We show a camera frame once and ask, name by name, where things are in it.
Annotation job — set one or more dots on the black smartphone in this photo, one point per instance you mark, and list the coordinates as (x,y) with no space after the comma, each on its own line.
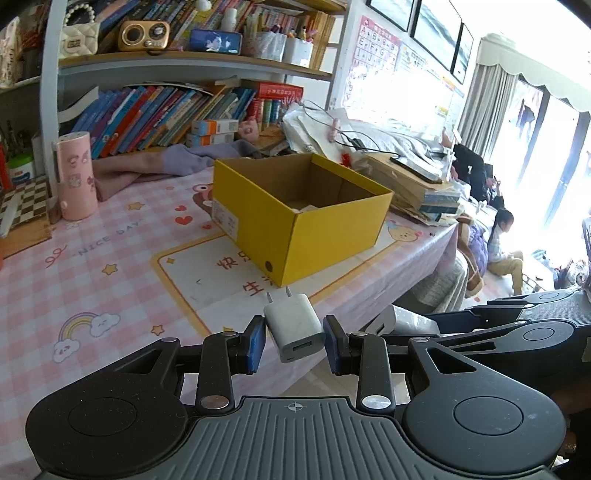
(418,170)

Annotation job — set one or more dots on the clear pen holder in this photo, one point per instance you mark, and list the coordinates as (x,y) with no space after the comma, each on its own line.
(265,46)

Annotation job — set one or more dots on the black power adapter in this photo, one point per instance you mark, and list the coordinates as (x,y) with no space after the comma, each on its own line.
(355,143)

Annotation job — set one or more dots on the wooden chessboard box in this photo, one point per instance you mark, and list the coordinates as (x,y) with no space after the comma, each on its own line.
(37,194)

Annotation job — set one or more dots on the white wall chart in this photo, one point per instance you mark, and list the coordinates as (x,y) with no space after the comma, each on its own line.
(425,69)

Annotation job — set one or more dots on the desktop with pink checked tablecloth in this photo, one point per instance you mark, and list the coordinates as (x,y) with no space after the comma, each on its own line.
(115,240)

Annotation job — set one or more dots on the white flat stick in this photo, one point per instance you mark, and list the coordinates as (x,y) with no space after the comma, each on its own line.
(11,210)

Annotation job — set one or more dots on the lilac jacket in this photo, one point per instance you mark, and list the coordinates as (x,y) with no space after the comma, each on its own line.
(478,244)

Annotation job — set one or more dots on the pink and lilac garment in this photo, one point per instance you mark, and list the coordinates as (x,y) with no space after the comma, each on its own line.
(152,168)

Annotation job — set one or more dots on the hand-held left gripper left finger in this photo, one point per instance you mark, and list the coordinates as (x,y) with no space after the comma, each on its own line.
(255,346)

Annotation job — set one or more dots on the white quilted handbag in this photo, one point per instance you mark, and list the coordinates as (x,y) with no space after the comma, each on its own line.
(81,41)

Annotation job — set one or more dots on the white boxy item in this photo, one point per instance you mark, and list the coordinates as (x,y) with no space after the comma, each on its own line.
(406,321)

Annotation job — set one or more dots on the white storage bin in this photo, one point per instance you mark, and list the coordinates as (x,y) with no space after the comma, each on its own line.
(298,53)

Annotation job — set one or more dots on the small white bottle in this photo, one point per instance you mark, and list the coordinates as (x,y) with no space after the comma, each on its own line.
(231,19)

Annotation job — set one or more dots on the yellow cardboard box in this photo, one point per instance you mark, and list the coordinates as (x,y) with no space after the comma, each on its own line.
(323,244)

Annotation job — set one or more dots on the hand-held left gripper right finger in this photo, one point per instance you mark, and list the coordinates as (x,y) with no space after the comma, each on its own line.
(333,346)

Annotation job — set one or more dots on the white charger plug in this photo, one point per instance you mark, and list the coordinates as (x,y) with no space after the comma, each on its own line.
(293,327)

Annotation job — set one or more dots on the orange white carton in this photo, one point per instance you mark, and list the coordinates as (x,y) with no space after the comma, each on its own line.
(214,127)
(210,140)

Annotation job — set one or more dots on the pink cylinder container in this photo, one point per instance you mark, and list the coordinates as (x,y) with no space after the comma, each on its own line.
(76,180)

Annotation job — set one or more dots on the pile of papers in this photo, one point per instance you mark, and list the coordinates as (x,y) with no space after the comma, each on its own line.
(304,131)

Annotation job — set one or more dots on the white wooden bookshelf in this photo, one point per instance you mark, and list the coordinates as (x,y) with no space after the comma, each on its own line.
(48,92)

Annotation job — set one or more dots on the pink plush toy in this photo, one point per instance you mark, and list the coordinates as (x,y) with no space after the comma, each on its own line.
(248,130)

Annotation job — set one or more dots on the pink wall poster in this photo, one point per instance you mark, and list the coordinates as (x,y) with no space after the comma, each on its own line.
(374,50)

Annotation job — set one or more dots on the black framed picture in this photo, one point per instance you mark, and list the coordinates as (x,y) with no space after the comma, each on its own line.
(463,53)
(392,11)
(436,32)

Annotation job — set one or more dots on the row of colourful books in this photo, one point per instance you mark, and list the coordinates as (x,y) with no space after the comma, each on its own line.
(152,115)

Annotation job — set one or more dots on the stack of papers and cardboard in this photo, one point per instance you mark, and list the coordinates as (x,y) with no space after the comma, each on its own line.
(406,189)

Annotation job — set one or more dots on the smartphone showing picture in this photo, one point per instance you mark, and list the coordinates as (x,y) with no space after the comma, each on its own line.
(214,41)

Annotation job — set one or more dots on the beige curtain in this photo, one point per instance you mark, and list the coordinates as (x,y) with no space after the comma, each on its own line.
(489,92)

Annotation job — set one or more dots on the white jar green lid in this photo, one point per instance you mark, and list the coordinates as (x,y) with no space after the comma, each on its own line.
(21,173)

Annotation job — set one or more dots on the white pink plush doll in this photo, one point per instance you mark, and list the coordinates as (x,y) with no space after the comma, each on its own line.
(9,55)

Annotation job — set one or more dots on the retro wooden radio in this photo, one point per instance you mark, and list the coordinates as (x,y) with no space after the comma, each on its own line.
(143,36)

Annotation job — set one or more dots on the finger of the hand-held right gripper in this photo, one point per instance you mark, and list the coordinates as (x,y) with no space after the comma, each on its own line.
(457,316)
(485,333)

